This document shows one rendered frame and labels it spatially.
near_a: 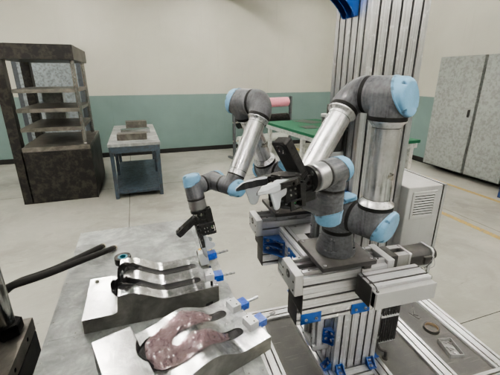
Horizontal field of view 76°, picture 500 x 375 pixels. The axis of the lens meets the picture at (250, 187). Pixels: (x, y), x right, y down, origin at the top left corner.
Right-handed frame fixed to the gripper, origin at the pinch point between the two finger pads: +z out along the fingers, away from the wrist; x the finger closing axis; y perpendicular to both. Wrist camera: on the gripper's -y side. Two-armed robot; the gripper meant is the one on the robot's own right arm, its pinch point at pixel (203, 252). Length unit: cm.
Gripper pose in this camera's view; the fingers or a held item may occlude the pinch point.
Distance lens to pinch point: 146.8
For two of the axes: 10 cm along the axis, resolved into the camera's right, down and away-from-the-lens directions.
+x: -3.1, -1.8, 9.3
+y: 9.3, -2.4, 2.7
